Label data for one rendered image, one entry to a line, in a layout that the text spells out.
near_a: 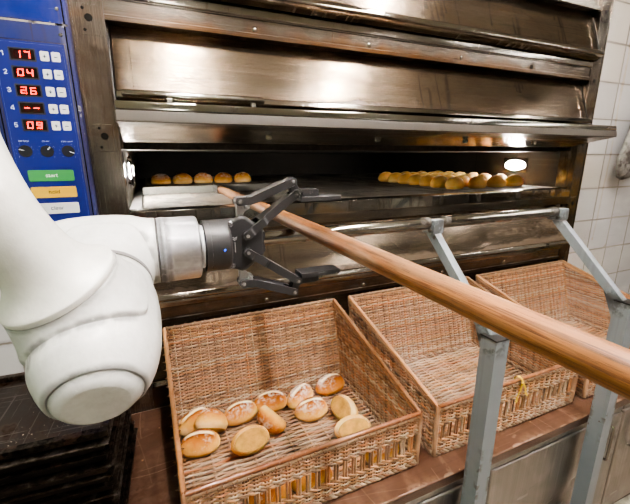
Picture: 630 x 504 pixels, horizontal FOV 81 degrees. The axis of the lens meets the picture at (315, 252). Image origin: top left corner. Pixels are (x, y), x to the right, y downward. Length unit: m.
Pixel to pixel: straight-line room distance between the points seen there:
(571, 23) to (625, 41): 0.35
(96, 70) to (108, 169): 0.23
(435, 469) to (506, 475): 0.26
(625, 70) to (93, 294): 2.21
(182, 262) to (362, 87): 0.91
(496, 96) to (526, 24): 0.27
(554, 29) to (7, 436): 2.04
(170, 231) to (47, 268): 0.19
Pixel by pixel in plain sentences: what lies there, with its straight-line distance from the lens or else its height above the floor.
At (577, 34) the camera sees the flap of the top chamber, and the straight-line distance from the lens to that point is 2.00.
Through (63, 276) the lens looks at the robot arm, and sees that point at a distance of 0.37.
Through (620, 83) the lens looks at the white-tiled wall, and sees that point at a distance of 2.26.
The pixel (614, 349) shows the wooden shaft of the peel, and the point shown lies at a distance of 0.32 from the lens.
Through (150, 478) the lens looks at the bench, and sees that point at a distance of 1.10.
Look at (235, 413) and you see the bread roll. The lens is 1.14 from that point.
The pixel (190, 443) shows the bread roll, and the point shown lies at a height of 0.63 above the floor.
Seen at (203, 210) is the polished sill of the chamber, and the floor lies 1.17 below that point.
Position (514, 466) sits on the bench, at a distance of 1.29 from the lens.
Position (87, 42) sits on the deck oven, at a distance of 1.12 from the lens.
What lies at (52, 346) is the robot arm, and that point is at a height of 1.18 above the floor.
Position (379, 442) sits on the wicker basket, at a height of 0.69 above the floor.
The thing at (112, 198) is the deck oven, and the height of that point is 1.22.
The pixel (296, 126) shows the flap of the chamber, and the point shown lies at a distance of 1.00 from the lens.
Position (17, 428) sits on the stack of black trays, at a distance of 0.95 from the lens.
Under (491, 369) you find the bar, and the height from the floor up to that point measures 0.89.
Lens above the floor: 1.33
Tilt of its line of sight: 15 degrees down
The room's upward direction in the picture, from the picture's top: straight up
